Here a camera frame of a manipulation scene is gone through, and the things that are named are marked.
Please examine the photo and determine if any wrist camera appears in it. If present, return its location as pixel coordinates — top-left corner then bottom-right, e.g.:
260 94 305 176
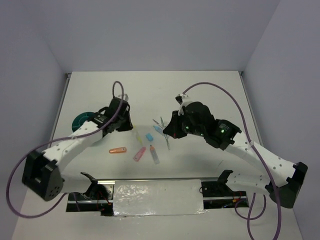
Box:
117 93 129 102
175 93 193 116

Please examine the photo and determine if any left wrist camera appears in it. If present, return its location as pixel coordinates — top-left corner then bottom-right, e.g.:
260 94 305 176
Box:
117 93 129 102

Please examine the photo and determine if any blue highlighter body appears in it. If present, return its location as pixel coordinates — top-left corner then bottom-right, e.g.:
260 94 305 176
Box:
153 125 166 137

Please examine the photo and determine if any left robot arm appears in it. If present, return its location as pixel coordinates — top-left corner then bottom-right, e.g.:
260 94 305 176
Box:
21 97 133 202

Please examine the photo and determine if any blue marker cap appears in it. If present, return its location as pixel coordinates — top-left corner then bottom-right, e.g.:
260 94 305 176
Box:
145 133 154 142

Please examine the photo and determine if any pink correction tape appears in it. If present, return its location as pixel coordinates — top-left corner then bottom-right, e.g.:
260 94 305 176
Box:
133 146 146 162

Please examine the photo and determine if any teal round organizer container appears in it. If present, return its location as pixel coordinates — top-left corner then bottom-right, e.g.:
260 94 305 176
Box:
71 111 95 133

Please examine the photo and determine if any yellow clear pen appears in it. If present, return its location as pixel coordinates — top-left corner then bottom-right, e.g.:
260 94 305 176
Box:
133 125 143 146

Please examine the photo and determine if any orange tip highlighter body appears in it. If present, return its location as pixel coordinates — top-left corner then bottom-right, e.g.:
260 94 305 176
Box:
149 145 160 165

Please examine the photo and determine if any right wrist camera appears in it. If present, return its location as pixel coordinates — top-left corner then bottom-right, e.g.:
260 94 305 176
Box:
175 93 193 116

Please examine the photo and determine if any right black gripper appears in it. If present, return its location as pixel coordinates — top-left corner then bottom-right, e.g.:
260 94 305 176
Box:
163 109 205 139

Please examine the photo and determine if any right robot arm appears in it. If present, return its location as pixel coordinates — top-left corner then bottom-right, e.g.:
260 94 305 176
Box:
163 101 308 209

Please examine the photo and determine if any silver foil sheet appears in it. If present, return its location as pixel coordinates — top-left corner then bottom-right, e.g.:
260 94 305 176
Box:
113 179 205 217

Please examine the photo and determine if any blue clear pen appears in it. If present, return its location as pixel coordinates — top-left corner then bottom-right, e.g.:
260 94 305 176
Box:
153 119 166 129

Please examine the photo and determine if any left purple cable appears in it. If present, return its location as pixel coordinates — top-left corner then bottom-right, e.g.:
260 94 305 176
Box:
5 80 126 218

